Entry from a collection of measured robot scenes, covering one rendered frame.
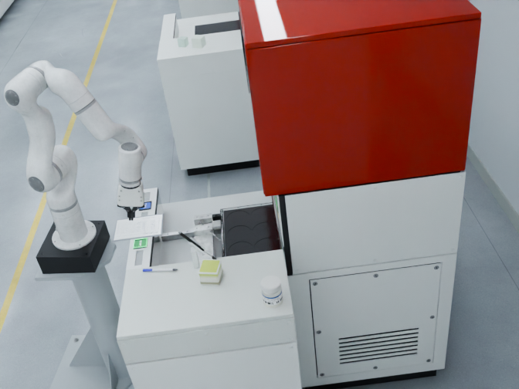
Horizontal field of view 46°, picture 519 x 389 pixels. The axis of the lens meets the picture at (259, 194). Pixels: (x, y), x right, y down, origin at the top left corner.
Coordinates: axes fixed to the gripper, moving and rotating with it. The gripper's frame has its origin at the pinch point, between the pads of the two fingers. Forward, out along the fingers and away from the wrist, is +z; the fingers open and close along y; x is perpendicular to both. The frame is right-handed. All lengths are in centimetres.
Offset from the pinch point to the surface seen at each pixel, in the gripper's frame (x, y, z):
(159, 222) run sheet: -12.4, -10.4, 13.3
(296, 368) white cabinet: 50, -65, 32
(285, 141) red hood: 15, -55, -46
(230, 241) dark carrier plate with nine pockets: -0.9, -40.5, 13.4
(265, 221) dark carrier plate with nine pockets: -12, -56, 10
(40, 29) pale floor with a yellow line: -574, 170, 150
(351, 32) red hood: 15, -70, -86
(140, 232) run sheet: -7.2, -2.7, 15.0
